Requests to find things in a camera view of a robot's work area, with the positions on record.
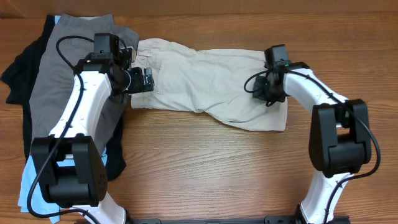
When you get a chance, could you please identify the beige khaki shorts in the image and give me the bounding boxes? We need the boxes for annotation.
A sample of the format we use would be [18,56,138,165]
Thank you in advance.
[131,38,288,131]

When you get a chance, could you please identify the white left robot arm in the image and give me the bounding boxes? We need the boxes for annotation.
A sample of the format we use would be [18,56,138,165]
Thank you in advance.
[27,58,154,223]

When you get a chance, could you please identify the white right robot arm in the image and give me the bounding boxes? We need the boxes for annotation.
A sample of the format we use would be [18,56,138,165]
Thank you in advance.
[250,61,374,223]

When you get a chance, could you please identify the grey shorts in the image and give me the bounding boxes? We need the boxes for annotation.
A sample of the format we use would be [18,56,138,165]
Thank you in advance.
[29,14,140,155]

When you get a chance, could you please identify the black garment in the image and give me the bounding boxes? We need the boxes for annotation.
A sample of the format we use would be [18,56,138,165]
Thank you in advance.
[1,15,126,181]

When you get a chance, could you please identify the light blue garment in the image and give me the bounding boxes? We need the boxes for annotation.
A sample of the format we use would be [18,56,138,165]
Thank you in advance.
[17,147,108,224]

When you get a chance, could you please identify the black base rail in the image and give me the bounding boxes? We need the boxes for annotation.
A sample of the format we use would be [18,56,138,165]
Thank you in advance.
[124,215,351,224]

